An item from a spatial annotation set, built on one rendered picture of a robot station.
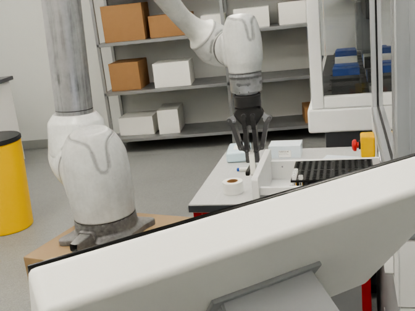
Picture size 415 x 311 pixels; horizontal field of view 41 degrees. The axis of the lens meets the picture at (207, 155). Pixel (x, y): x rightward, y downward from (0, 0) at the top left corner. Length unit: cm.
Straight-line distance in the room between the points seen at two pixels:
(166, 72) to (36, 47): 155
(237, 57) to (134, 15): 397
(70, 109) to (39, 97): 481
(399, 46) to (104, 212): 75
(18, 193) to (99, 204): 268
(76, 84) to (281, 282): 96
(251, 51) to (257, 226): 97
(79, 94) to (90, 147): 23
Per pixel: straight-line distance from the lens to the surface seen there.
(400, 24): 99
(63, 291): 50
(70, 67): 149
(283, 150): 222
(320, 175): 157
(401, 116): 102
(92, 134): 133
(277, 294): 67
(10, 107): 550
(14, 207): 399
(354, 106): 239
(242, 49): 148
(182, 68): 535
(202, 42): 160
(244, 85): 151
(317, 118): 240
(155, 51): 586
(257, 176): 150
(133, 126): 565
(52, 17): 149
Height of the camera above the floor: 140
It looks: 16 degrees down
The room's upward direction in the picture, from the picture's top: 6 degrees counter-clockwise
